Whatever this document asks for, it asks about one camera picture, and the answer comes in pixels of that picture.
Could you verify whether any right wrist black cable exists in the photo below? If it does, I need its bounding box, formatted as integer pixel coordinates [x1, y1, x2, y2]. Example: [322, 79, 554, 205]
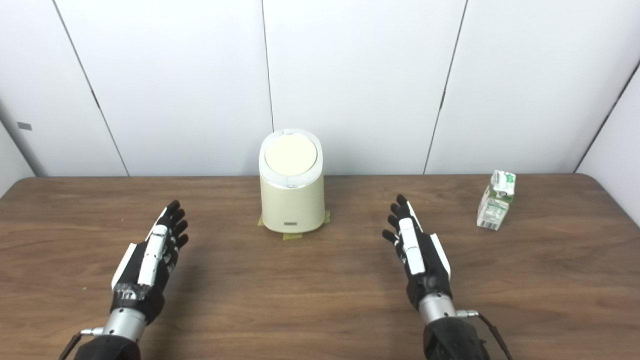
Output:
[456, 310, 514, 360]

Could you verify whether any cream round bin lid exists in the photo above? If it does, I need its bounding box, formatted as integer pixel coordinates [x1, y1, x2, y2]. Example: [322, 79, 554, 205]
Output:
[264, 134, 318, 177]

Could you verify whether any cream-colored round bin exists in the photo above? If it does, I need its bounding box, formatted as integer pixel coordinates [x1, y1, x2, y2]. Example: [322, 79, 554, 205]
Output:
[258, 128, 326, 234]

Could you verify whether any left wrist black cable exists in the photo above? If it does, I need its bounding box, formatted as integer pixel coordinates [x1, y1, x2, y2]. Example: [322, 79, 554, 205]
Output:
[59, 327, 105, 360]

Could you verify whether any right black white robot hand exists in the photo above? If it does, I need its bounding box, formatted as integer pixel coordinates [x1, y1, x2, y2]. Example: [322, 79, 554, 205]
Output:
[382, 194, 454, 312]

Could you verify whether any white green milk carton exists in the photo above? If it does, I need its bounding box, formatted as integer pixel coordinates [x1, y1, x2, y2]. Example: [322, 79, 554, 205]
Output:
[476, 169, 517, 231]

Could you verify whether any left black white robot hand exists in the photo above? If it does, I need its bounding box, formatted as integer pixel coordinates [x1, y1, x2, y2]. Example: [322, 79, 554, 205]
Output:
[110, 200, 190, 326]

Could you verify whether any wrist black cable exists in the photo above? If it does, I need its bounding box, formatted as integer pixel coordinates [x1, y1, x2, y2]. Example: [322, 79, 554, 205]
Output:
[59, 327, 105, 360]
[456, 310, 514, 360]

